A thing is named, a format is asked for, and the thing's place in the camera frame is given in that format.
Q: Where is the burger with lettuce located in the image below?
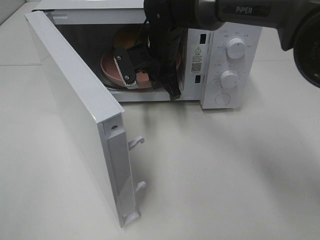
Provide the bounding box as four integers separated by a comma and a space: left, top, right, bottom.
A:
112, 24, 148, 49

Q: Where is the round door release button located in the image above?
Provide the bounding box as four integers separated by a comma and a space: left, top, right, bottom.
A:
215, 93, 231, 106

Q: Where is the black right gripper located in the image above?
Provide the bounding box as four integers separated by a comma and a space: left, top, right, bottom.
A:
113, 0, 199, 101

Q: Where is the white warning label sticker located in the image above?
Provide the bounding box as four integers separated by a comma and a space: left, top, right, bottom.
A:
190, 44, 208, 74

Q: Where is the white microwave oven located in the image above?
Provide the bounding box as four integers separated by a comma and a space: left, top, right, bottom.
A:
31, 0, 262, 109

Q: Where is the white lower timer knob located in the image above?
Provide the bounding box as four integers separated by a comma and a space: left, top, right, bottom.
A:
219, 70, 239, 89

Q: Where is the white microwave door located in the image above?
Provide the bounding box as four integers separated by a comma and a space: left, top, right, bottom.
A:
25, 11, 146, 226

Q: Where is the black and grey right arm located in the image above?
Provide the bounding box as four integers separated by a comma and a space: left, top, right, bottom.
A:
113, 0, 320, 100

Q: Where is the pink round plate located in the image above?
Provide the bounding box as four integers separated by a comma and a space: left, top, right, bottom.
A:
100, 51, 183, 90

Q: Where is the glass microwave turntable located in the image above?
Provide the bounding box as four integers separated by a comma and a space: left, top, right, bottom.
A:
102, 80, 155, 91

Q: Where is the white upper power knob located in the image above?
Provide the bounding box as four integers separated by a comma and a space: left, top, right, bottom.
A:
225, 36, 246, 60

